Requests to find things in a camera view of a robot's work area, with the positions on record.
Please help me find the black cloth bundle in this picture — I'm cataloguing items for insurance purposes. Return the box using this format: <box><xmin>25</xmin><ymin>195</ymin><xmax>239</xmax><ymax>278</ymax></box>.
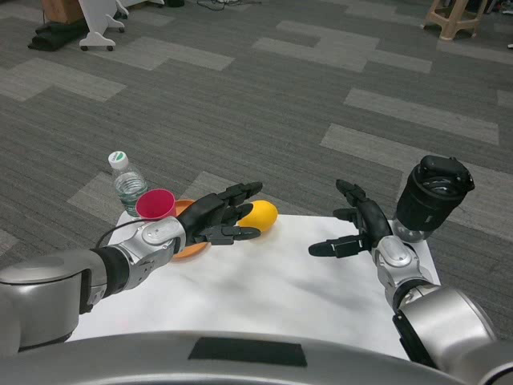
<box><xmin>27</xmin><ymin>17</ymin><xmax>90</xmax><ymax>53</ymax></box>

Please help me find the beige plastic stool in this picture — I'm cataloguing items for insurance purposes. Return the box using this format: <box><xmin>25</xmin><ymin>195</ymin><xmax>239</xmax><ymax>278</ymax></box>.
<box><xmin>423</xmin><ymin>0</ymin><xmax>488</xmax><ymax>41</ymax></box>

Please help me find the pink plastic cup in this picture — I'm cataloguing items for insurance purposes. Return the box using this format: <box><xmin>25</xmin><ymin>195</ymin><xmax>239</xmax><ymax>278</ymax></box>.
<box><xmin>135</xmin><ymin>189</ymin><xmax>177</xmax><ymax>222</ymax></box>

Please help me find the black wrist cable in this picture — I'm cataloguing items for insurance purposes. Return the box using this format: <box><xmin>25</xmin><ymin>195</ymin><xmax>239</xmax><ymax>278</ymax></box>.
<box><xmin>95</xmin><ymin>219</ymin><xmax>142</xmax><ymax>250</ymax></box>

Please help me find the black insulated mug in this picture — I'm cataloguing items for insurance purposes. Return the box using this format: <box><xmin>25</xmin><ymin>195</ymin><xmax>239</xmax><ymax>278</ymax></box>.
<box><xmin>392</xmin><ymin>154</ymin><xmax>476</xmax><ymax>244</ymax></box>

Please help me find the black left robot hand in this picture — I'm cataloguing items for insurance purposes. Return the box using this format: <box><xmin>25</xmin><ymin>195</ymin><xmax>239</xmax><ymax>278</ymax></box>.
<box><xmin>176</xmin><ymin>180</ymin><xmax>264</xmax><ymax>246</ymax></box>

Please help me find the orange plate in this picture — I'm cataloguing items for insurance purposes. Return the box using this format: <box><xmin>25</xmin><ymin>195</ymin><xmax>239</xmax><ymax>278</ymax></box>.
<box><xmin>169</xmin><ymin>199</ymin><xmax>212</xmax><ymax>262</ymax></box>

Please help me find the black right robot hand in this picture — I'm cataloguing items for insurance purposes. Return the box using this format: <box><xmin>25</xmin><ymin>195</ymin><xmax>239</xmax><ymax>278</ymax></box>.
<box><xmin>308</xmin><ymin>179</ymin><xmax>394</xmax><ymax>258</ymax></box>

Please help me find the brown cardboard box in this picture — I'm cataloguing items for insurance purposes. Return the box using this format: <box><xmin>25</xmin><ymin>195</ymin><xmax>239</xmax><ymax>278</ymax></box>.
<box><xmin>39</xmin><ymin>0</ymin><xmax>86</xmax><ymax>26</ymax></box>

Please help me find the clear water bottle white cap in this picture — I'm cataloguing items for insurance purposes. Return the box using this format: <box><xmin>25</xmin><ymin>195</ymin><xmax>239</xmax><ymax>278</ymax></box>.
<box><xmin>107</xmin><ymin>150</ymin><xmax>149</xmax><ymax>219</ymax></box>

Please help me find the white wheeled board stand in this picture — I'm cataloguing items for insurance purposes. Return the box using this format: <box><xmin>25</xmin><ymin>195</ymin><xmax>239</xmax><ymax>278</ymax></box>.
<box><xmin>79</xmin><ymin>0</ymin><xmax>131</xmax><ymax>53</ymax></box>

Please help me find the yellow lemon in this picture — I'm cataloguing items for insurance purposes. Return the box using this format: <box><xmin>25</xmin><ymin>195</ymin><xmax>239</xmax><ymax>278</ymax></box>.
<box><xmin>236</xmin><ymin>199</ymin><xmax>280</xmax><ymax>232</ymax></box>

